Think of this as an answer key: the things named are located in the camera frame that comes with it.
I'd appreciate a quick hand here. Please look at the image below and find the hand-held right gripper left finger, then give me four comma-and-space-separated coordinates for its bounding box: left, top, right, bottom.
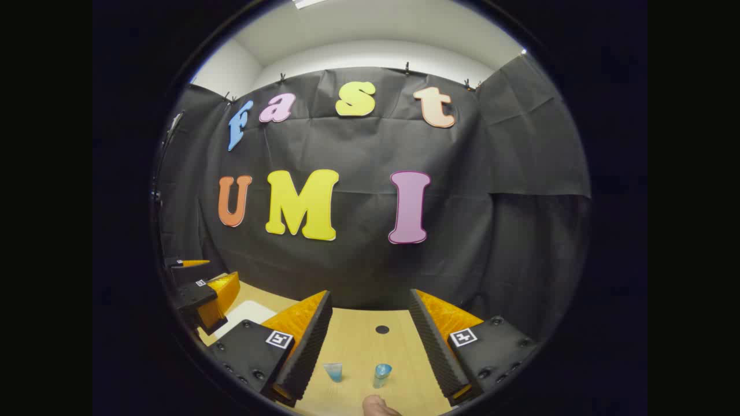
208, 290, 334, 408

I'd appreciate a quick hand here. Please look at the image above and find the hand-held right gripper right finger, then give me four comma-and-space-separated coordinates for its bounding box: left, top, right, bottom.
409, 289, 542, 406

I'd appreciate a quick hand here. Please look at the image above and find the black backdrop cloth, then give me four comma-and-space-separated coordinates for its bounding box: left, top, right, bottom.
155, 55, 591, 341

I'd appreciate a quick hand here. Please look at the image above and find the white suitcase with grey lining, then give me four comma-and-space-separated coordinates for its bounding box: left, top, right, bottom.
223, 299, 278, 336

